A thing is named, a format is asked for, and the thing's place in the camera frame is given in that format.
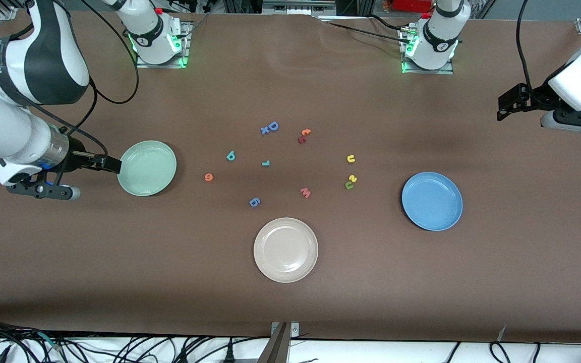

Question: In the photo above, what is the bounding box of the blue plate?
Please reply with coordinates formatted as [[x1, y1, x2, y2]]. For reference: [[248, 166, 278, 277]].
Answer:
[[401, 172, 463, 231]]

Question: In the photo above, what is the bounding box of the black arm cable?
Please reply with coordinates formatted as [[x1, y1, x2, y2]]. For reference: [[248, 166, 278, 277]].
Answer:
[[516, 0, 553, 101], [0, 0, 140, 157]]

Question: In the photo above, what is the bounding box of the red box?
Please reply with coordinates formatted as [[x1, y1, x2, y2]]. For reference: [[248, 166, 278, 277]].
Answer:
[[390, 0, 435, 13]]

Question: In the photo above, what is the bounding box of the beige plate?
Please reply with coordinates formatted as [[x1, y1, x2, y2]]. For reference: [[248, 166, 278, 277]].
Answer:
[[253, 217, 319, 283]]

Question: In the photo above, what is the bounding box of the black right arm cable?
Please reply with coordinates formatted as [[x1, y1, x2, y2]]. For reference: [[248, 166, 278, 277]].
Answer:
[[0, 0, 140, 157]]

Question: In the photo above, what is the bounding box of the black looped cable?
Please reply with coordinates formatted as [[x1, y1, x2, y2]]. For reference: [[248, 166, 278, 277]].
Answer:
[[489, 341, 512, 363]]

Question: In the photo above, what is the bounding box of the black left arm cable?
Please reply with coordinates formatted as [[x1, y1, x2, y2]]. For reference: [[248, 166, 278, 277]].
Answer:
[[516, 0, 553, 101]]

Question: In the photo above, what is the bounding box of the grey metal equipment box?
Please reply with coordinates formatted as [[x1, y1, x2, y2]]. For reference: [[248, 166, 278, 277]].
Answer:
[[262, 0, 339, 16]]

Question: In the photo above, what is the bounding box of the aluminium arm base plate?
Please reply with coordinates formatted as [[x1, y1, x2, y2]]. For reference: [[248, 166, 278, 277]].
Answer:
[[136, 21, 191, 69], [399, 28, 455, 75]]

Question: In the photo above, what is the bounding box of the light green plate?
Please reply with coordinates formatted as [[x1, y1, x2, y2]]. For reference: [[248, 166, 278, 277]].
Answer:
[[117, 140, 177, 197]]

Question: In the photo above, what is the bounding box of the black cable on cover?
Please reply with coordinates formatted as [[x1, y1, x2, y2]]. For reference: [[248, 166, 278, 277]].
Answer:
[[318, 14, 415, 45]]

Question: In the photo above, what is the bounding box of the small metal corner bracket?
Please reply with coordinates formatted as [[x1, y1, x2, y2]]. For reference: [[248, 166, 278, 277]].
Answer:
[[270, 322, 300, 338]]

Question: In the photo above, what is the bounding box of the brown table cover sheet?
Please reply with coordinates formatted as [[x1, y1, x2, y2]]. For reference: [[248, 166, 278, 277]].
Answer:
[[0, 10, 581, 344]]

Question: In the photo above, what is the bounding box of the aluminium camera post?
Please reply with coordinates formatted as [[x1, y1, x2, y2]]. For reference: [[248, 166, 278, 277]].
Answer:
[[258, 323, 291, 363]]

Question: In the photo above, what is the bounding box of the teal tipped cable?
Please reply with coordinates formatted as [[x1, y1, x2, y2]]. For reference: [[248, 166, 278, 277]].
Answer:
[[36, 330, 64, 352]]

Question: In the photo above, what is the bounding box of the black cable tangle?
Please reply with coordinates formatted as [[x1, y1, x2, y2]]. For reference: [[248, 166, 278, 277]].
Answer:
[[0, 315, 271, 363]]

